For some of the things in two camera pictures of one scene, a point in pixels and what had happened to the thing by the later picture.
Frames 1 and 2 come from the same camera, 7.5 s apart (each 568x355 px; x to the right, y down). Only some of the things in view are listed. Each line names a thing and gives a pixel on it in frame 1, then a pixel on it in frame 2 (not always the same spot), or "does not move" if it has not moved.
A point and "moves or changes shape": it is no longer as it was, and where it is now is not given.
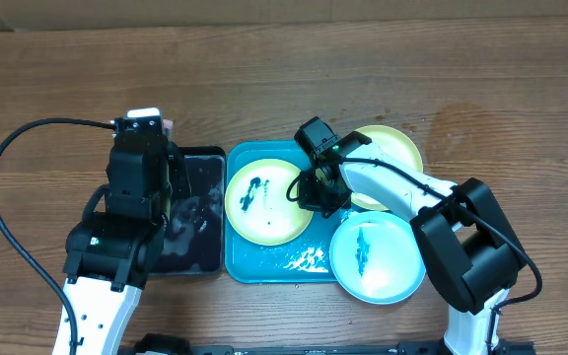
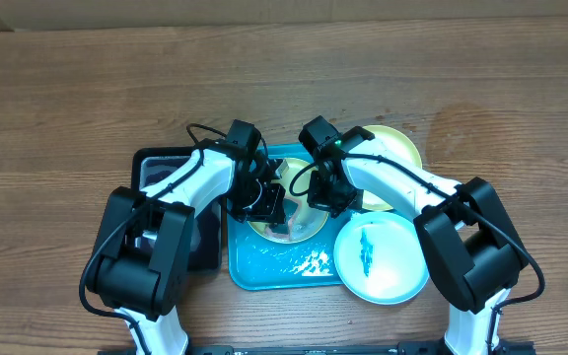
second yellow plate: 394,143 does not move
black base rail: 169,344 does not move
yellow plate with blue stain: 257,205 moves or changes shape
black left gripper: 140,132 -> 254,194
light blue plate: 377,257 does not move
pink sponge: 168,128 -> 282,230
